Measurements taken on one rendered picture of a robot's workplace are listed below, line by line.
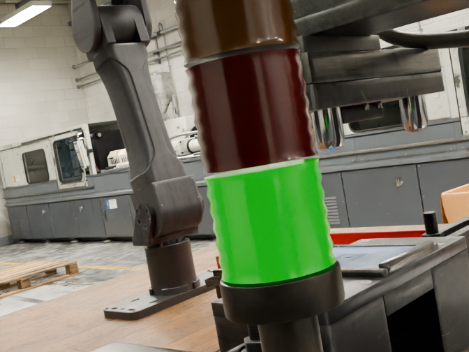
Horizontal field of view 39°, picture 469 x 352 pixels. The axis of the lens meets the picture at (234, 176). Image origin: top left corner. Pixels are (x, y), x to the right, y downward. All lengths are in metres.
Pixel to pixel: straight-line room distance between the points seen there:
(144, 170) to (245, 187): 0.66
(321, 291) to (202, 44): 0.08
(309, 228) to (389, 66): 0.31
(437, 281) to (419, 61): 0.17
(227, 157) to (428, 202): 5.53
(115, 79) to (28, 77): 11.77
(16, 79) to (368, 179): 8.00
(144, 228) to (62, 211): 9.47
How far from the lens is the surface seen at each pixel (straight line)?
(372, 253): 0.53
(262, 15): 0.20
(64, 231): 10.40
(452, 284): 0.55
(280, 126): 0.20
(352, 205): 6.15
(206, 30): 0.20
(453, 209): 2.92
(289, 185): 0.20
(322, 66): 0.43
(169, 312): 0.84
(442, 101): 5.56
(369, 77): 0.47
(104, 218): 9.35
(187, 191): 0.87
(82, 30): 0.93
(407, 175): 5.77
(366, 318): 0.45
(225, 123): 0.20
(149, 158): 0.86
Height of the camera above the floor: 1.09
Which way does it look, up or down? 3 degrees down
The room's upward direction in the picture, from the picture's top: 10 degrees counter-clockwise
